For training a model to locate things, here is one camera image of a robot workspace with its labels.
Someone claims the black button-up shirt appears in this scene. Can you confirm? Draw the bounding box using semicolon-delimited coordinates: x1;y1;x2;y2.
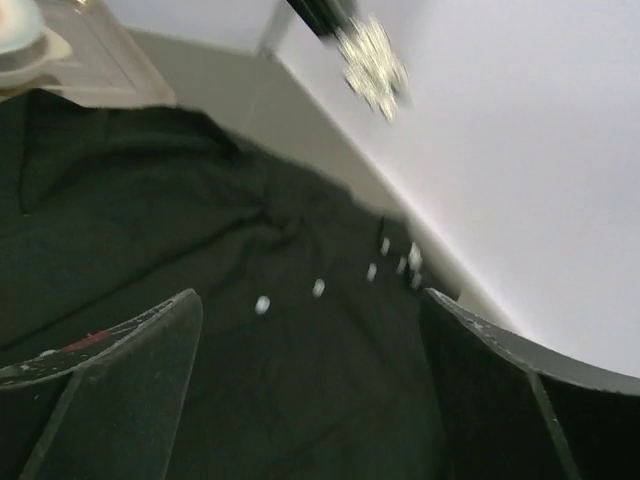
1;90;448;479

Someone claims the white bowl orange inside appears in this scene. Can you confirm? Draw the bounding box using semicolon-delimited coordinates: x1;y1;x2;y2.
1;0;48;74

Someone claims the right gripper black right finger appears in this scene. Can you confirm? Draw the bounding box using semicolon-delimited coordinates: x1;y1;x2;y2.
420;289;639;480

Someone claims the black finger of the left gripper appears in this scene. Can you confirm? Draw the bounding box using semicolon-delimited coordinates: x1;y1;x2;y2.
287;0;358;38

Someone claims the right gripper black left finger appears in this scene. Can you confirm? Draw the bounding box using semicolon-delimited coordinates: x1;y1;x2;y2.
1;290;203;480

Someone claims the grey metal tray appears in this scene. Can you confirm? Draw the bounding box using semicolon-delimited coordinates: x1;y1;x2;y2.
0;0;177;106

